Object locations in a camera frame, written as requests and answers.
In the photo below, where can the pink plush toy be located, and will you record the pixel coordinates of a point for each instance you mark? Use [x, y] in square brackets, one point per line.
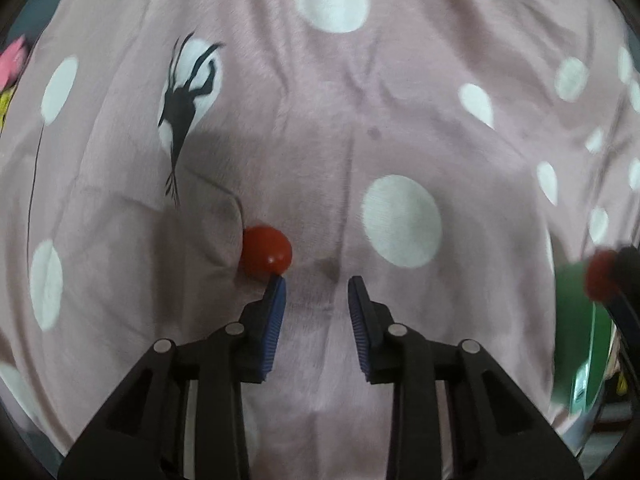
[12, 61]

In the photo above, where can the red tomato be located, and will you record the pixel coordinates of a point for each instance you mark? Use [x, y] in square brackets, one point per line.
[600, 284]
[265, 251]

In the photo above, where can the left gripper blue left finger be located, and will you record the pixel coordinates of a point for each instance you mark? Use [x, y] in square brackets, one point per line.
[262, 321]

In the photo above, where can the pink polka dot cloth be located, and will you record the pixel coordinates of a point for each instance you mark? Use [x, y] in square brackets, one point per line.
[453, 153]

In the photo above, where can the green plastic bowl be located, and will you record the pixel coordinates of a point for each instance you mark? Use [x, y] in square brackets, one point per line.
[583, 338]

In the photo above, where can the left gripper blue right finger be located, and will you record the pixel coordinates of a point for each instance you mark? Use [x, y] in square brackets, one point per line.
[370, 323]

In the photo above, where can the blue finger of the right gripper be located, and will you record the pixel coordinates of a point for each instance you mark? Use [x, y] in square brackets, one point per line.
[624, 307]

